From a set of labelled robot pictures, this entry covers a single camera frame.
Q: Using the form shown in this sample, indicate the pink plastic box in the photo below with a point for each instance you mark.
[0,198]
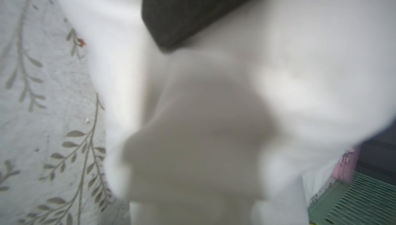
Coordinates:
[345,167]

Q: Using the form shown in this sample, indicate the green file organizer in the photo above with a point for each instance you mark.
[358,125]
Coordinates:
[366,201]

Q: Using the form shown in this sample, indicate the white shorts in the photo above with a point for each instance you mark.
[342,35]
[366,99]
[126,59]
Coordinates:
[224,130]

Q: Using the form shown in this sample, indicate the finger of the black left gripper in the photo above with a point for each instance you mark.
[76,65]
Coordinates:
[171,22]

